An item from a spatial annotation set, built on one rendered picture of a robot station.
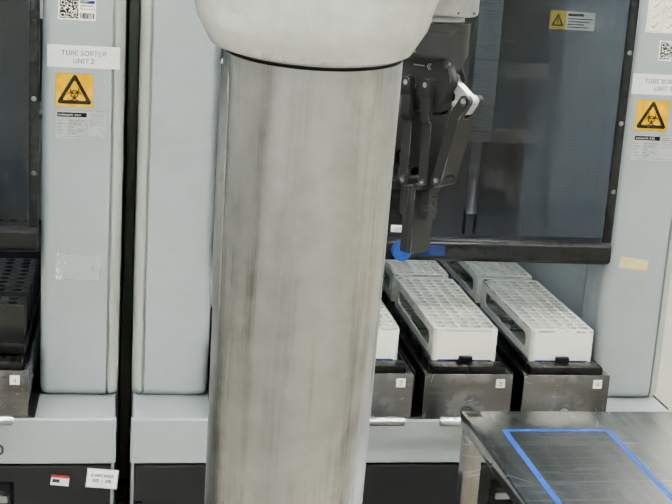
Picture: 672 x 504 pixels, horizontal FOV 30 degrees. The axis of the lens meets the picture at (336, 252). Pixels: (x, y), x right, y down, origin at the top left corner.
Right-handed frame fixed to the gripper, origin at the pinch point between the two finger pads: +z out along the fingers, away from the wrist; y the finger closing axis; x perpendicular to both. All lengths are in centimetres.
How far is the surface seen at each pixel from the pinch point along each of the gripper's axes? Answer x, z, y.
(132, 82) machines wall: 76, 7, -152
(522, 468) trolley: 20.7, 32.6, 2.0
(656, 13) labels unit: 72, -20, -17
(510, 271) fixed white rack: 83, 28, -47
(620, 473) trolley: 29.3, 32.6, 10.3
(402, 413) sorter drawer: 38, 40, -32
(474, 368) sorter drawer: 46, 33, -26
